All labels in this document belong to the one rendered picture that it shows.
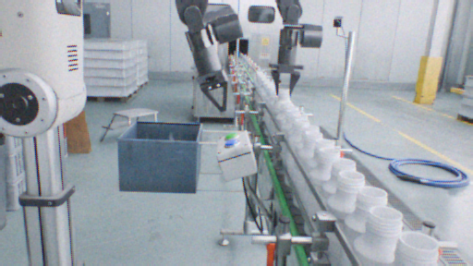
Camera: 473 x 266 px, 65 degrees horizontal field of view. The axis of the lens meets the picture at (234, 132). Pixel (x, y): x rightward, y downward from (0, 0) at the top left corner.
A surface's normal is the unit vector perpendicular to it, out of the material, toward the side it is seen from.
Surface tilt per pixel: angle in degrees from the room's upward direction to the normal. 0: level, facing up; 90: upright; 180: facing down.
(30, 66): 101
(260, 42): 90
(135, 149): 90
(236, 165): 90
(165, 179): 90
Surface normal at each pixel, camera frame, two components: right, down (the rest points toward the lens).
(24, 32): 0.01, 0.43
